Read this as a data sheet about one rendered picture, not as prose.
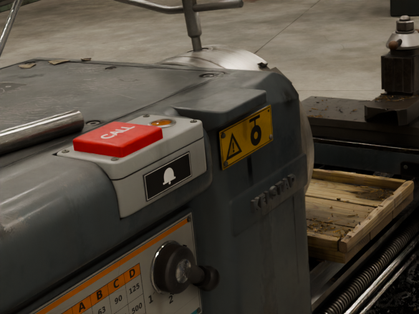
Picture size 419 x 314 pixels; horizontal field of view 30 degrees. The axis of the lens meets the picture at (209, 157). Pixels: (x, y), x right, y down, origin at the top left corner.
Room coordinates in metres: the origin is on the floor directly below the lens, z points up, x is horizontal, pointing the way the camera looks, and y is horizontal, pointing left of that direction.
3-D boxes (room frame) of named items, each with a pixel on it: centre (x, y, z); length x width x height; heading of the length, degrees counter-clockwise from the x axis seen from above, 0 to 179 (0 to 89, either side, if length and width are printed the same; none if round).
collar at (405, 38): (1.63, -0.43, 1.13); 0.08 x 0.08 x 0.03
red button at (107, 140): (0.69, 0.08, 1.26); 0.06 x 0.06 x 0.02; 53
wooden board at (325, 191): (1.38, -0.15, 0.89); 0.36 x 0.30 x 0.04; 53
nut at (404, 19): (1.63, -0.43, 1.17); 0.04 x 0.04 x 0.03
